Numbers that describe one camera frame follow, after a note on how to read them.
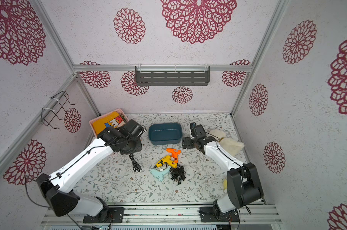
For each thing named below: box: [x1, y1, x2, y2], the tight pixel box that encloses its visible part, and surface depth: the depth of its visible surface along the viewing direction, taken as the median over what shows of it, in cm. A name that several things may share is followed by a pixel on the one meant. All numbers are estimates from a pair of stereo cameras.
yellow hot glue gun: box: [152, 155, 178, 169], surface depth 92 cm
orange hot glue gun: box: [165, 148, 182, 164], surface depth 99 cm
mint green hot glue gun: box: [149, 165, 172, 182], surface depth 89 cm
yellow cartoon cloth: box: [92, 111, 126, 136], surface depth 108 cm
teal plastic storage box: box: [148, 123, 183, 146], surface depth 109 cm
